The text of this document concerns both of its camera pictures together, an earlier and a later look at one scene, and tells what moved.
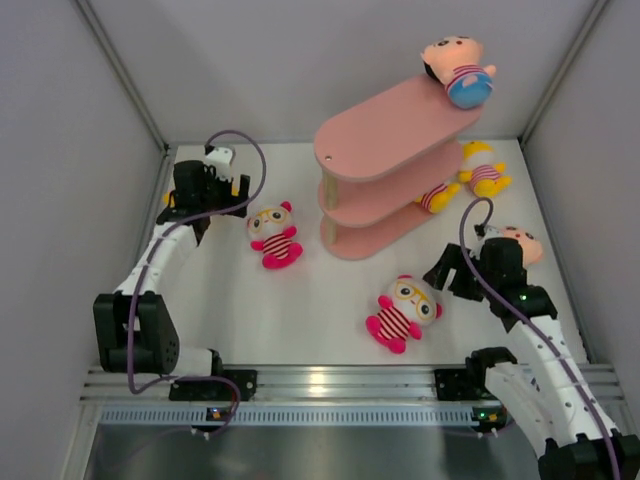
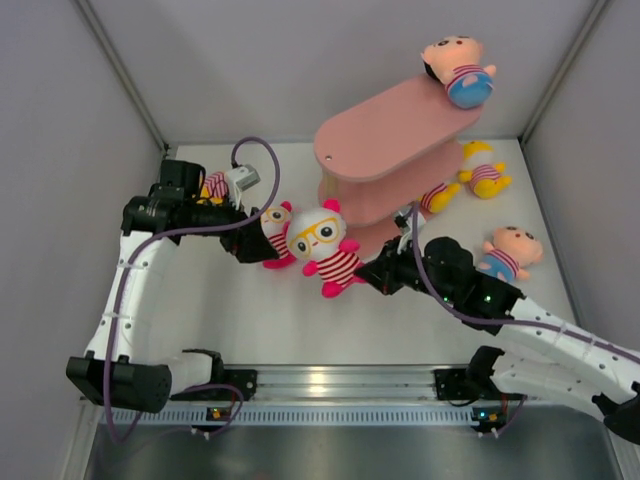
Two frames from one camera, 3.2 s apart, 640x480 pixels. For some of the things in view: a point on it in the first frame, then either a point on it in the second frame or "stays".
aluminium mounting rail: [304, 383] stays
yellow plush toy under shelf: [437, 199] stays
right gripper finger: [448, 259] → [376, 275]
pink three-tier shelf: [379, 157] stays
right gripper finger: [465, 287] → [388, 254]
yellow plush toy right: [486, 177] stays
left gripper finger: [245, 181] → [253, 230]
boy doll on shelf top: [456, 62] stays
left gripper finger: [240, 212] → [255, 248]
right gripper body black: [478, 264] → [405, 270]
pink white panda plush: [271, 227] stays
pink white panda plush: [412, 306] → [320, 234]
